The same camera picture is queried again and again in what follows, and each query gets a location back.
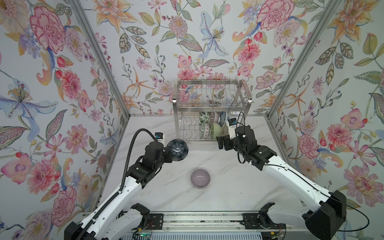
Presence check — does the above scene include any brown white patterned bowl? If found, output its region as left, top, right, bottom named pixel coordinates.
left=221, top=124, right=229, bottom=136

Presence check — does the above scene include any light green bowl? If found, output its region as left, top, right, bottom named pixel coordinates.
left=211, top=123, right=222, bottom=139

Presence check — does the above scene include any dark blue flower bowl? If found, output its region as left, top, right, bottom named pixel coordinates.
left=167, top=139, right=189, bottom=162

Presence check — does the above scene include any green white patterned bowl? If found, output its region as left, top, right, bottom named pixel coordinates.
left=200, top=123, right=212, bottom=139

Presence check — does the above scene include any blue floral bowl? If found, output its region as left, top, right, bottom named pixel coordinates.
left=219, top=112, right=230, bottom=126

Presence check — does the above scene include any purple ribbed bowl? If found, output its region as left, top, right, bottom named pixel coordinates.
left=210, top=112, right=220, bottom=123

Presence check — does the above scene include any green leaf pattern bowl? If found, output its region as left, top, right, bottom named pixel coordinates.
left=199, top=112, right=211, bottom=125

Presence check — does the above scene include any lilac plain bowl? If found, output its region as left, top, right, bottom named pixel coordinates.
left=191, top=169, right=211, bottom=189

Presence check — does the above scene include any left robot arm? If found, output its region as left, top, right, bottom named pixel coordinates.
left=64, top=142, right=173, bottom=240

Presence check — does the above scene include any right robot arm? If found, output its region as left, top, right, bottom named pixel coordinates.
left=216, top=126, right=347, bottom=240

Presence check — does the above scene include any steel two-tier dish rack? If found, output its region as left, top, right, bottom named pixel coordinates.
left=172, top=80, right=253, bottom=141

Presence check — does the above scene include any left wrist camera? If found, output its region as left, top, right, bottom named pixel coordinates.
left=155, top=132, right=166, bottom=146

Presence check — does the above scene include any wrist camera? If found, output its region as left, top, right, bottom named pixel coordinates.
left=227, top=118, right=238, bottom=140
left=155, top=132, right=166, bottom=146

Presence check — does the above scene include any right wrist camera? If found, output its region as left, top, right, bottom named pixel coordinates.
left=227, top=118, right=238, bottom=140

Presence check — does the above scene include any black corrugated cable conduit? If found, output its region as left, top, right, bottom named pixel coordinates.
left=74, top=128, right=158, bottom=240

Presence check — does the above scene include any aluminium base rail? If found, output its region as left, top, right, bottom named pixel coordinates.
left=73, top=210, right=331, bottom=233

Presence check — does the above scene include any right aluminium corner post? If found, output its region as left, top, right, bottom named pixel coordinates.
left=265, top=1, right=340, bottom=120

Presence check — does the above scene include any aluminium corner post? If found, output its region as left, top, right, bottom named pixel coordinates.
left=265, top=1, right=340, bottom=120
left=69, top=0, right=130, bottom=119

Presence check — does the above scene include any left aluminium corner post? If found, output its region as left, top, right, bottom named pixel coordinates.
left=69, top=0, right=130, bottom=119

